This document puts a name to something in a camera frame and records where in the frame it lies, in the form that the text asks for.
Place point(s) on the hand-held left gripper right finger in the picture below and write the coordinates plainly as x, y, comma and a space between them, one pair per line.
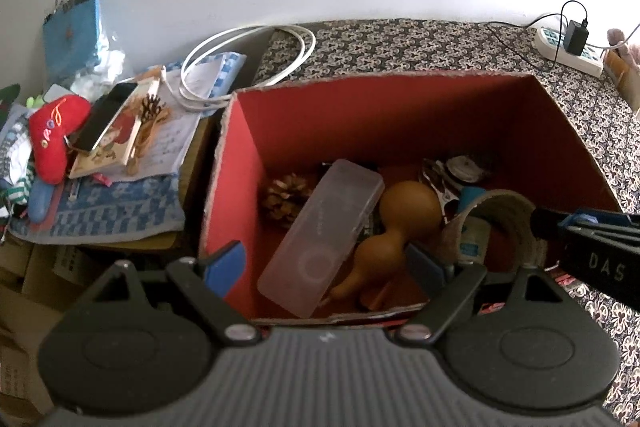
422, 267

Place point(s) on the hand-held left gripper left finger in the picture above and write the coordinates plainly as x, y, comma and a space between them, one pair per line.
227, 267

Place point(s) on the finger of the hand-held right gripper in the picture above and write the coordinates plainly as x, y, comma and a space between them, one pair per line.
547, 223

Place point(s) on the patterned tape roll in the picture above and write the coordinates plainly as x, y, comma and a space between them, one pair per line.
505, 199

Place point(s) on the orange bottle gourd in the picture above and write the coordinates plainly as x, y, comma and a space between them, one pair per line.
410, 207

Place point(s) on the white tube with blue cap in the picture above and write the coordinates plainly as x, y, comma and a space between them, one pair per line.
470, 197

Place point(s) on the clear plastic case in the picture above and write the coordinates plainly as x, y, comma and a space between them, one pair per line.
320, 232

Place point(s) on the red cardboard box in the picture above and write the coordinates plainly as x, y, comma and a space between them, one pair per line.
375, 122

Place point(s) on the metal clipper tool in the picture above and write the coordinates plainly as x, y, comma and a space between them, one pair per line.
440, 192

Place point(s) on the brown pine cone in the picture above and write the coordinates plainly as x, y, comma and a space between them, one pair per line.
287, 199

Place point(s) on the pale round object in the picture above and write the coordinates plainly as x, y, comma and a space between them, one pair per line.
465, 168

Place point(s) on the blue checked cloth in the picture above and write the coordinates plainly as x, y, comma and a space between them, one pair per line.
110, 207

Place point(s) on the white power strip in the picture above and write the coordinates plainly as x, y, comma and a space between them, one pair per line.
585, 62

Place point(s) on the small brown cardboard box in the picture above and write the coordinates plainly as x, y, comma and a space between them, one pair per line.
620, 72

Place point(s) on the illustrated picture book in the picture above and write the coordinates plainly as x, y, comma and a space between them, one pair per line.
112, 142

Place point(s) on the black charger plug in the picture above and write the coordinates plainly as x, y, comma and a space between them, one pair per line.
575, 38

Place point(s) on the black smartphone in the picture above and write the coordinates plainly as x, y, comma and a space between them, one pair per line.
105, 117

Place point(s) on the pink plush toy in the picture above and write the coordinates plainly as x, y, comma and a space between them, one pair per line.
617, 38

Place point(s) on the red plush toy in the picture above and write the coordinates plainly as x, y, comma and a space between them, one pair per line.
50, 142

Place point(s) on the brown floral patterned cloth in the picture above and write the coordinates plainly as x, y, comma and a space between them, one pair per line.
400, 47

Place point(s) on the striped cloth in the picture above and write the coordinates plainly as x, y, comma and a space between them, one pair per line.
15, 192

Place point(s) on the white plastic bag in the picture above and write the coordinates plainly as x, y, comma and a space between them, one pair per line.
97, 72

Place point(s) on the blue plastic packet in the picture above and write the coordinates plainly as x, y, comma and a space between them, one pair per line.
70, 42

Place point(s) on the green object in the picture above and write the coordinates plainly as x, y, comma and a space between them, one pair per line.
7, 94

